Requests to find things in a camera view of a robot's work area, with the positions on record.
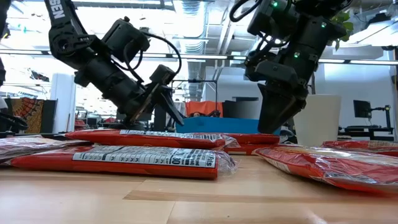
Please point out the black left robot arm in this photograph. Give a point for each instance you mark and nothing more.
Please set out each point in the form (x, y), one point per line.
(93, 71)

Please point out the dark cabinet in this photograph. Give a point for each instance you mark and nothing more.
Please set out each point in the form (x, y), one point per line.
(239, 110)

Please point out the dark office desk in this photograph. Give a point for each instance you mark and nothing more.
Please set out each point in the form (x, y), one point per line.
(367, 128)

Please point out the green leafy plant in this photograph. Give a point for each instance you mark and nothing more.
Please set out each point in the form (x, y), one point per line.
(343, 18)

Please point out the orange cloth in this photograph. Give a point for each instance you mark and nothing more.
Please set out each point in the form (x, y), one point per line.
(202, 107)

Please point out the red popcorn bag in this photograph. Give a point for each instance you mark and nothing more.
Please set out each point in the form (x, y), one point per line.
(28, 146)
(252, 139)
(102, 137)
(342, 174)
(357, 145)
(109, 165)

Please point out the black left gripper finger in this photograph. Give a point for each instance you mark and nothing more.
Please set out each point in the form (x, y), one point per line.
(174, 109)
(161, 102)

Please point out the white round plant pot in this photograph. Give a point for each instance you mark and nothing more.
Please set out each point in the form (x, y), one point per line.
(317, 121)

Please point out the blue plastic basket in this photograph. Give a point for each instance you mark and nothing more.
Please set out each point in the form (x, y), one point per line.
(217, 125)

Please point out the black computer monitor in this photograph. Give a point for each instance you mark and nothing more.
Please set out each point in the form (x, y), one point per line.
(362, 109)

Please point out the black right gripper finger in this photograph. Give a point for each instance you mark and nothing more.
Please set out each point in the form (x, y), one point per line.
(300, 107)
(273, 112)

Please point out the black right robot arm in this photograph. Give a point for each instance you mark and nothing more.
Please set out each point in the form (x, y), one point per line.
(314, 21)

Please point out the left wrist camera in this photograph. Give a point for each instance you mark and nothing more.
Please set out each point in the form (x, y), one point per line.
(163, 74)

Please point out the orange patterned tapestry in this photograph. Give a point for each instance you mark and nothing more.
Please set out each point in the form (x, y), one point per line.
(28, 113)

